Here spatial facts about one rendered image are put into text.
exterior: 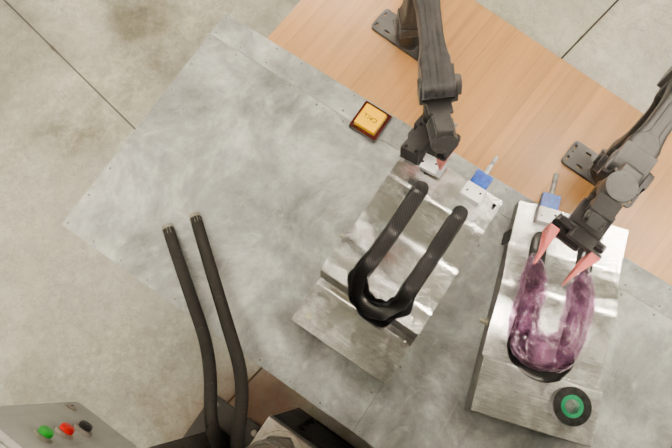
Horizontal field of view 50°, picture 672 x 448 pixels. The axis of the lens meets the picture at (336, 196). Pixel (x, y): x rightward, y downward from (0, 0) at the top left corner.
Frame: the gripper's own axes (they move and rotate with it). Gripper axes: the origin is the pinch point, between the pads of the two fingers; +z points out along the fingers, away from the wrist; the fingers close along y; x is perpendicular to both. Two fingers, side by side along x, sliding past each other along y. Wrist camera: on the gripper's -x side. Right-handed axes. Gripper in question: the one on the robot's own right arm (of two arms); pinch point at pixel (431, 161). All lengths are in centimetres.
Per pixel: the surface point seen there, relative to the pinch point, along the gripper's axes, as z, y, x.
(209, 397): 22, -14, -68
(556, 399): 19, 48, -26
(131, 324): 97, -85, -51
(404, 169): 4.6, -5.7, -2.4
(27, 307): 95, -120, -69
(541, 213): 9.5, 25.7, 7.8
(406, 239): 11.3, 3.2, -14.9
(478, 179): 4.6, 10.2, 4.7
